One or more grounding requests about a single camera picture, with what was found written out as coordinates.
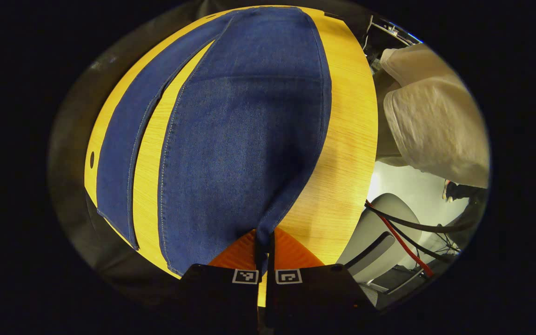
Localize grey office chair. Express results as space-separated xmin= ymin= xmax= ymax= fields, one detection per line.
xmin=337 ymin=193 xmax=424 ymax=298

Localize black cable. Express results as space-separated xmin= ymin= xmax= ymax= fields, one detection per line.
xmin=366 ymin=205 xmax=478 ymax=233

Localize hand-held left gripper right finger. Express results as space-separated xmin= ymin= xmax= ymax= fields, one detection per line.
xmin=267 ymin=227 xmax=379 ymax=335

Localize red cable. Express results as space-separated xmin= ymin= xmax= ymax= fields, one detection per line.
xmin=365 ymin=201 xmax=435 ymax=278

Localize person's dark shoe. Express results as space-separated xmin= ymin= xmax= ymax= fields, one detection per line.
xmin=442 ymin=179 xmax=487 ymax=224

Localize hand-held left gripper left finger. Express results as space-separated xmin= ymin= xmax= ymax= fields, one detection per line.
xmin=175 ymin=229 xmax=265 ymax=335

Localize blue denim jeans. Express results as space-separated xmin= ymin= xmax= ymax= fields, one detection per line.
xmin=96 ymin=6 xmax=333 ymax=276

